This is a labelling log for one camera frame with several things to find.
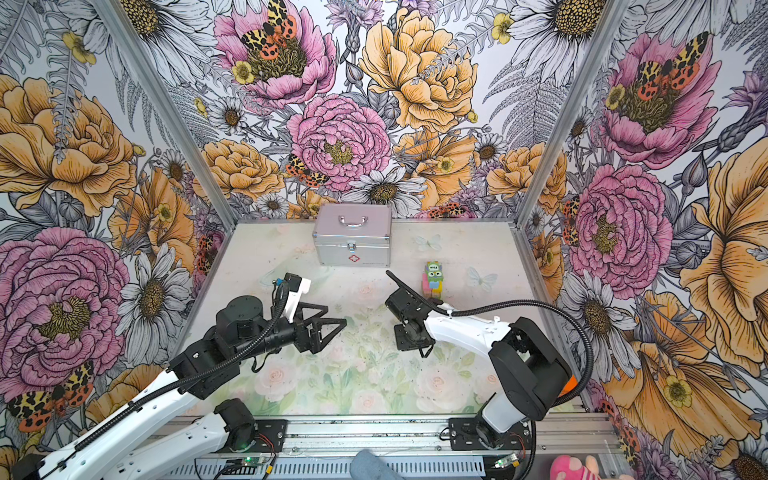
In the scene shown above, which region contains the silver first aid case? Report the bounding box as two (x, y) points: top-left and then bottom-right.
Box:
(313, 203), (392, 268)

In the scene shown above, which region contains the aluminium front rail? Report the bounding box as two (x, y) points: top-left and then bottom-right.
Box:
(101, 413), (625, 480)

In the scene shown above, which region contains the pink wood block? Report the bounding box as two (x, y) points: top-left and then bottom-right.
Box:
(421, 279), (432, 298)

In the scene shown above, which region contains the pink plush toy right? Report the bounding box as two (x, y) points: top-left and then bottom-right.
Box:
(549, 455), (634, 480)

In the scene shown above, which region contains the grey blue cloth object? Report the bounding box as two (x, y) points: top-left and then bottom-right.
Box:
(349, 450), (402, 480)

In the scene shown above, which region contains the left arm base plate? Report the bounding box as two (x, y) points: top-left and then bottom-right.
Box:
(235, 418), (288, 454)

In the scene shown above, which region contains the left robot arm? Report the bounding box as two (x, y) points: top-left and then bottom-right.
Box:
(11, 295), (347, 479)

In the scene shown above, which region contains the owl sticker toy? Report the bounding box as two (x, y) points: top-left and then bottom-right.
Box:
(423, 261), (444, 289)

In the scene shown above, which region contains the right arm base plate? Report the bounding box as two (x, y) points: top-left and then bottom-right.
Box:
(441, 416), (532, 452)

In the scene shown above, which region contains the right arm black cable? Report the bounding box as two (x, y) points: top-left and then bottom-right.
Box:
(385, 269), (595, 480)

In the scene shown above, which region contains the orange pill bottle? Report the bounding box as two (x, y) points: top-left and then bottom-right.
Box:
(559, 376), (579, 397)

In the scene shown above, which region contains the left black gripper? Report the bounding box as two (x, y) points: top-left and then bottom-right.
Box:
(236, 302), (347, 360)

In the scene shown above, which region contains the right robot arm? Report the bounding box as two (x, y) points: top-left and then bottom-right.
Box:
(385, 287), (579, 450)

